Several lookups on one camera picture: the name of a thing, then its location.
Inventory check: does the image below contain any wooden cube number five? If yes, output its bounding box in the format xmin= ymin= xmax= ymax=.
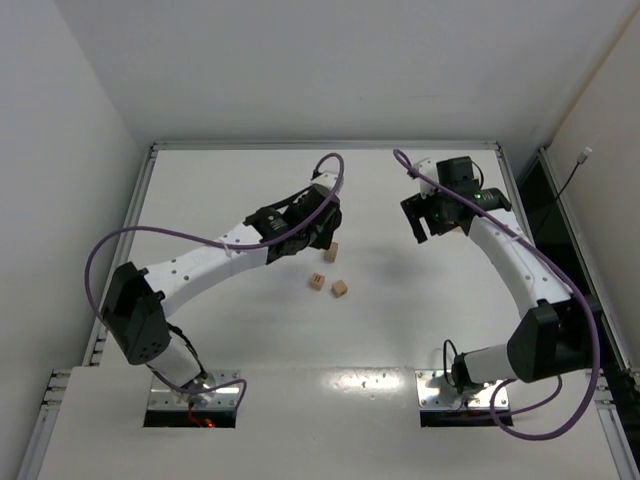
xmin=323 ymin=242 xmax=339 ymax=263

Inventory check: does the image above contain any wooden cube with stripes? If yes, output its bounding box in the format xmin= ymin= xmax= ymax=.
xmin=309 ymin=272 xmax=326 ymax=291

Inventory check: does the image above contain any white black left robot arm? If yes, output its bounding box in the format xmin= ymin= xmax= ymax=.
xmin=101 ymin=184 xmax=342 ymax=394

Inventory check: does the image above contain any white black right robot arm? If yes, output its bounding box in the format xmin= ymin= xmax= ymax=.
xmin=394 ymin=151 xmax=601 ymax=392

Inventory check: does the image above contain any plain wooden cube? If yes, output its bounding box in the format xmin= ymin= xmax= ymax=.
xmin=331 ymin=280 xmax=348 ymax=298

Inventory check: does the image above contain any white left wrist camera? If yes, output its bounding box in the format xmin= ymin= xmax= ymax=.
xmin=310 ymin=170 xmax=338 ymax=190

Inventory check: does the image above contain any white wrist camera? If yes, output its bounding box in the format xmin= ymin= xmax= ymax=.
xmin=310 ymin=170 xmax=338 ymax=190
xmin=411 ymin=157 xmax=437 ymax=198

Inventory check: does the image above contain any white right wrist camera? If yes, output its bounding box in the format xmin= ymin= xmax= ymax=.
xmin=411 ymin=157 xmax=437 ymax=198

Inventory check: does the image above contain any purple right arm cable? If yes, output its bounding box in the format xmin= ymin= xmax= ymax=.
xmin=392 ymin=148 xmax=602 ymax=442

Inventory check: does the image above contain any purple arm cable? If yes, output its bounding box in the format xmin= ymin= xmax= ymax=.
xmin=392 ymin=148 xmax=602 ymax=442
xmin=84 ymin=153 xmax=347 ymax=416

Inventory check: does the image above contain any black cable white plug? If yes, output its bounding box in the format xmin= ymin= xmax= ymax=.
xmin=533 ymin=146 xmax=593 ymax=237

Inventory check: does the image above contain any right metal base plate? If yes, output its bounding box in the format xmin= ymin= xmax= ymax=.
xmin=415 ymin=369 xmax=499 ymax=413

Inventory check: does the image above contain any metal base plate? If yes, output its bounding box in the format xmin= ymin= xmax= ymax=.
xmin=415 ymin=369 xmax=499 ymax=413
xmin=147 ymin=370 xmax=243 ymax=412

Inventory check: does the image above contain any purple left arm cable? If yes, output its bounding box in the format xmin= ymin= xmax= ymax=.
xmin=84 ymin=153 xmax=347 ymax=416

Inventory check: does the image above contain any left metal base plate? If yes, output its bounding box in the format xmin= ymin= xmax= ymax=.
xmin=147 ymin=370 xmax=243 ymax=412

